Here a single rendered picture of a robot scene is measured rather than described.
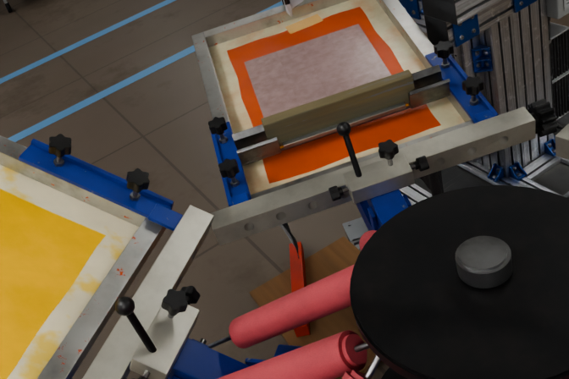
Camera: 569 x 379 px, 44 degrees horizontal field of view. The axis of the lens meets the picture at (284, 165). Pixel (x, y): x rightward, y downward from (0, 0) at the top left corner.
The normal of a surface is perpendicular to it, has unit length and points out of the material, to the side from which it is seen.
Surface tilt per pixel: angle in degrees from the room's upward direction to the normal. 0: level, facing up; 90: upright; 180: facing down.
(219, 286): 0
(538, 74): 90
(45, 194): 32
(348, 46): 7
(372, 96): 97
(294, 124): 97
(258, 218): 97
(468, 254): 0
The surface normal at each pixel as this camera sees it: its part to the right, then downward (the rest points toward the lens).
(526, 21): 0.51, 0.38
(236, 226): 0.22, 0.62
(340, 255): -0.25, -0.79
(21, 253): 0.26, -0.68
